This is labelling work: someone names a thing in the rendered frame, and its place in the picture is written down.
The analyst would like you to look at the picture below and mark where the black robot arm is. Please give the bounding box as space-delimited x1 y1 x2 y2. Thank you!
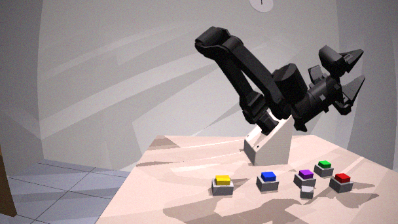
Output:
194 26 321 136

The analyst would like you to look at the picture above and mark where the red button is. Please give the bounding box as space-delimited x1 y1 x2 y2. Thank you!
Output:
329 173 353 194

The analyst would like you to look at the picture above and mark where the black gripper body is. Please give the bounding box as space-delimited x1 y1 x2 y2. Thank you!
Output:
308 45 352 115

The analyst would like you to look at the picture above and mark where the blue button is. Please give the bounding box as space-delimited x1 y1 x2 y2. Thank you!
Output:
256 172 280 192

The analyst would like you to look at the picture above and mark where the purple button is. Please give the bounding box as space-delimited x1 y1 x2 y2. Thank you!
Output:
293 170 316 189

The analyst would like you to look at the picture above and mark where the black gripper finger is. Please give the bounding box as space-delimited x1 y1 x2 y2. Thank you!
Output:
342 75 365 107
338 49 364 73

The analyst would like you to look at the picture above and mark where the yellow button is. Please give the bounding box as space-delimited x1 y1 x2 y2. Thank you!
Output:
211 175 234 196

